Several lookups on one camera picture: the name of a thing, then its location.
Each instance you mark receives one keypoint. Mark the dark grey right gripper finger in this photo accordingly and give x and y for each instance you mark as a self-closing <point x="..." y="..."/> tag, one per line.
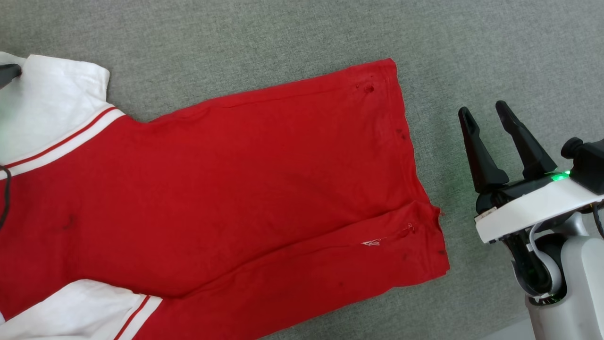
<point x="531" y="151"/>
<point x="481" y="160"/>

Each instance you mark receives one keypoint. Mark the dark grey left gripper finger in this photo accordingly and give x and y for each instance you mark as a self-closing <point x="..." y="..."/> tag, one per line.
<point x="9" y="73"/>

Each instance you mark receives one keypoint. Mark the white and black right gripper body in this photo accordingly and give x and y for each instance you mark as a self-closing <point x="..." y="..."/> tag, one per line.
<point x="533" y="208"/>

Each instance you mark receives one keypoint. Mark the red and white shirt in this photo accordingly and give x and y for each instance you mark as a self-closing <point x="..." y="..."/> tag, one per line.
<point x="236" y="189"/>

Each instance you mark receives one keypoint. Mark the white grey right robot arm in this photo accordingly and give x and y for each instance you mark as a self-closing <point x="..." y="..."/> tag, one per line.
<point x="580" y="283"/>

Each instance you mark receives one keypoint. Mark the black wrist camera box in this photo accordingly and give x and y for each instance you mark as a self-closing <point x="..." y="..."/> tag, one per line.
<point x="590" y="163"/>

